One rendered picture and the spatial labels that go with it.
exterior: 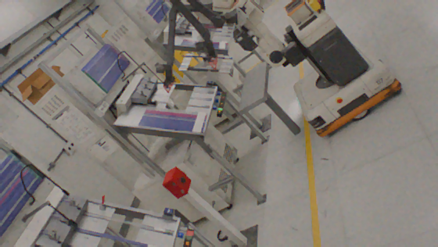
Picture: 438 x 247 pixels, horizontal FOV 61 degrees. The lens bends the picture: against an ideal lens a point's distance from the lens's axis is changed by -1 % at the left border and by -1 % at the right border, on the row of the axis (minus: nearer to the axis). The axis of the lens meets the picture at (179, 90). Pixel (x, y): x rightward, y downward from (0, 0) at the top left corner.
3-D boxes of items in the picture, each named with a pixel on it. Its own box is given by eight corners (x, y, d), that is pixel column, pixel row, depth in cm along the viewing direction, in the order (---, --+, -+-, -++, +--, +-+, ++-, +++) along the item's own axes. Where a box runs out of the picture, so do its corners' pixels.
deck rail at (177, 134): (204, 140, 273) (204, 134, 270) (203, 141, 272) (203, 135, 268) (114, 129, 288) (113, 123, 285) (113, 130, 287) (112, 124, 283)
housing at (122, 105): (145, 87, 342) (144, 74, 335) (127, 118, 302) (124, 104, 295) (137, 87, 344) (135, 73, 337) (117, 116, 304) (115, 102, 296)
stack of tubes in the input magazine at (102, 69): (129, 63, 330) (107, 41, 324) (107, 93, 288) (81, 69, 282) (120, 70, 337) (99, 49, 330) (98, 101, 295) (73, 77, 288)
